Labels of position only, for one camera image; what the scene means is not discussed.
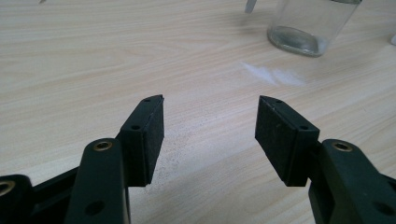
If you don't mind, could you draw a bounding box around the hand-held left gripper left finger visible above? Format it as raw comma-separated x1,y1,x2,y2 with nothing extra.
116,94,165,188

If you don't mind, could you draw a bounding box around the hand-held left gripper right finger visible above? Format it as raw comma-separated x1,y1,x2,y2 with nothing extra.
255,95,320,188

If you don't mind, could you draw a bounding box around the clear pitcher with grey lid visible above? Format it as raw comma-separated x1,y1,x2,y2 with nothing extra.
244,0,363,59

